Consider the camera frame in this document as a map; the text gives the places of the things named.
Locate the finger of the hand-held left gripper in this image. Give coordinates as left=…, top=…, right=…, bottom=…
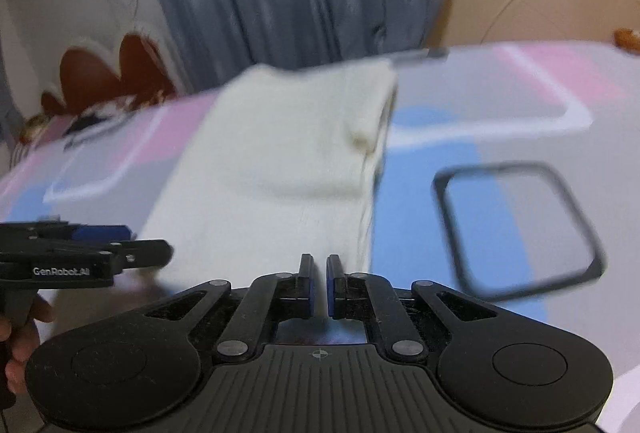
left=30, top=220, right=135, bottom=245
left=47, top=239, right=175, bottom=275

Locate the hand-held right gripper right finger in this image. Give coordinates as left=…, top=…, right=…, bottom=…
left=326, top=254, right=501, bottom=362

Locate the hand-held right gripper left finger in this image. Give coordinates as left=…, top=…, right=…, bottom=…
left=141, top=253, right=316, bottom=362

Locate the cream knit sweater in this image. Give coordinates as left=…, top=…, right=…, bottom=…
left=131, top=60, right=399, bottom=305

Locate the person's left hand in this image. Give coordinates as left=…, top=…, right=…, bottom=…
left=0, top=299, right=55, bottom=395

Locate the brown patterned pillow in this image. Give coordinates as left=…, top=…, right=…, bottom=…
left=19, top=96, right=172, bottom=150

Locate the brown flower-shaped headboard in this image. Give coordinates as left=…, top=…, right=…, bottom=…
left=40, top=30, right=190, bottom=117

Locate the patterned pastel bedspread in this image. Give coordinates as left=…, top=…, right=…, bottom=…
left=0, top=40, right=640, bottom=433

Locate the orange patterned cloth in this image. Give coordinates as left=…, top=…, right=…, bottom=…
left=612, top=28, right=640, bottom=52

